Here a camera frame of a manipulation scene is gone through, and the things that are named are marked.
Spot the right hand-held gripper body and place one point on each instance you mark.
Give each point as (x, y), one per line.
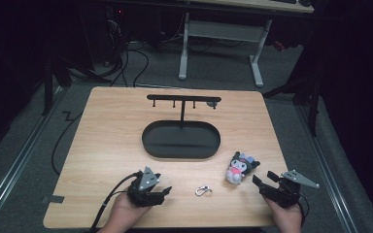
(285, 194)

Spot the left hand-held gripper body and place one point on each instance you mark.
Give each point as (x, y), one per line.
(142, 194)

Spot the black and pink plush toy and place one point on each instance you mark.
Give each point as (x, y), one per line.
(238, 168)

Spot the silver carabiner keyring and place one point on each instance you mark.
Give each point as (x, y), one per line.
(204, 188)

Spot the black hook rack with tray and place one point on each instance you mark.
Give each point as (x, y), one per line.
(181, 142)

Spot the person's right hand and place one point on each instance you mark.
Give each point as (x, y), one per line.
(288, 218)

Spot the person's left hand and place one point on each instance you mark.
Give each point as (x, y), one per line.
(123, 215)

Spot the dark metal stand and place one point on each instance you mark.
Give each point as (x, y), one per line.
(306, 97)
(48, 87)

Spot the black tape strip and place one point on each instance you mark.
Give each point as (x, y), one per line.
(55, 199)

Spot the dark computer equipment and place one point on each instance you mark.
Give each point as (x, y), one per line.
(116, 29)

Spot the desk with white legs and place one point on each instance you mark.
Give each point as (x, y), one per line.
(223, 30)

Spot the metal floor rail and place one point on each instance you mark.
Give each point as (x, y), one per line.
(13, 170)
(332, 168)

